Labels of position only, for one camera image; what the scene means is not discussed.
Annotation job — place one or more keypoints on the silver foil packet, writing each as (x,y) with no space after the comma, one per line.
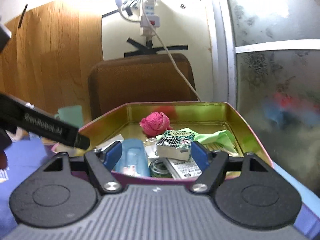
(181,170)

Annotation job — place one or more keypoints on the frosted glass window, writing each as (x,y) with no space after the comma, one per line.
(277,66)

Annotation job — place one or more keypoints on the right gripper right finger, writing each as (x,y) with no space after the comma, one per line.
(213,168)

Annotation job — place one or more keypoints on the blue plastic item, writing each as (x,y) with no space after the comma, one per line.
(134,160)

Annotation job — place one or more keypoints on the pink fluffy cloth ball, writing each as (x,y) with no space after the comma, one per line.
(155,124)

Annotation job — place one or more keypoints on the green Virjoy tissue pack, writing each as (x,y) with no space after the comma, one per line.
(175,145)

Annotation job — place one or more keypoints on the green cloth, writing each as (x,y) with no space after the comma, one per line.
(224,139)

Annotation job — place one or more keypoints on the mint green plastic mug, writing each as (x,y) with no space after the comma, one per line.
(71,115)

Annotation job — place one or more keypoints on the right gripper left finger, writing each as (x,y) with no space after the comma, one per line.
(100,164)

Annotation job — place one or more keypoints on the pink macaron biscuit tin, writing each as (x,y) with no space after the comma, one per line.
(201,117)

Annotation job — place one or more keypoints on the white power strip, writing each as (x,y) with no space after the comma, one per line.
(148,17)

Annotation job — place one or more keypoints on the brown chair backrest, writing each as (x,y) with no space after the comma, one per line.
(143,78)

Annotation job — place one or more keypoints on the blue patterned tablecloth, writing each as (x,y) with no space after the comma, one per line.
(26,156)

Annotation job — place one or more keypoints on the white usb lamp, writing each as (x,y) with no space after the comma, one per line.
(121,10)

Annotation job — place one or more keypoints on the wooden panel board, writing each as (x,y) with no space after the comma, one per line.
(50,55)

